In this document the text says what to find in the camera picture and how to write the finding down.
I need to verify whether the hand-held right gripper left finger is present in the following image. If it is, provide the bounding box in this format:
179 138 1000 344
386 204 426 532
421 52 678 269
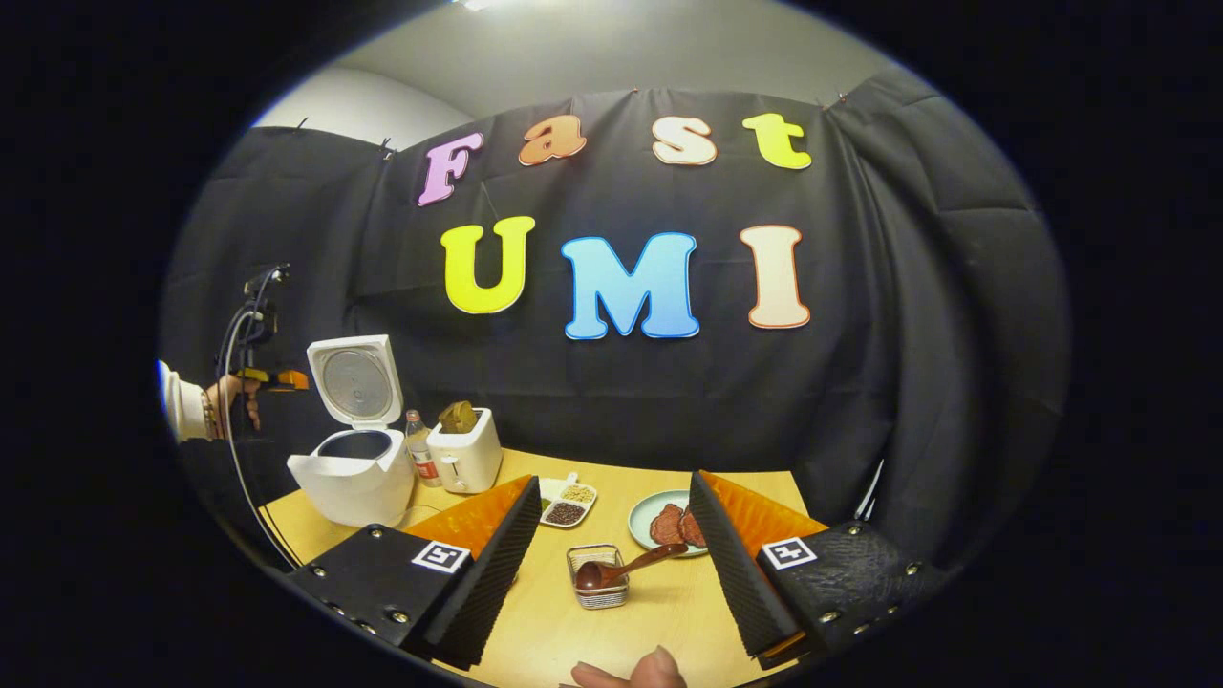
287 475 541 670

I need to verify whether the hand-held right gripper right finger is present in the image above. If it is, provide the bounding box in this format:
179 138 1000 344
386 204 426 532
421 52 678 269
690 470 952 670

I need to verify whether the brown wooden spoon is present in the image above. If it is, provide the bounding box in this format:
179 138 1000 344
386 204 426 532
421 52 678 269
575 543 689 591

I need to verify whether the metal wire chopstick holder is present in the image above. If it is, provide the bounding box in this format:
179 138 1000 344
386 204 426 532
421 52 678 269
566 544 631 611

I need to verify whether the white rice cooker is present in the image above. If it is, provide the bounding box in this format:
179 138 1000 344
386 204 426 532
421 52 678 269
287 334 417 528

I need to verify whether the white divided grain dish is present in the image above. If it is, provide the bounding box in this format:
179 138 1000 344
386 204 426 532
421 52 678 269
538 472 599 528

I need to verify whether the pale green plate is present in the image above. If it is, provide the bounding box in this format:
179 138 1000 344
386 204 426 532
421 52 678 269
628 490 710 558

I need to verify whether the white toaster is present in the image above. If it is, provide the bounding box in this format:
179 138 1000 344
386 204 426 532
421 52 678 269
426 408 504 495

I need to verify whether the clear bottle red label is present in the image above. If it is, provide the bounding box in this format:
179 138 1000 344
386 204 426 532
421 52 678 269
405 410 440 488

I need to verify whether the white metal stand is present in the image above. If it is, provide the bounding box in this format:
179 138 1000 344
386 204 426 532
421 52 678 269
855 459 886 522

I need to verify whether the black backdrop cloth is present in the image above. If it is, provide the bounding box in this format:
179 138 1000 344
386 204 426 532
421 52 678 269
158 67 1071 574

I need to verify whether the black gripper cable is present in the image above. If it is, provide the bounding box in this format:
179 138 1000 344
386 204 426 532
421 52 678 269
218 306 299 567

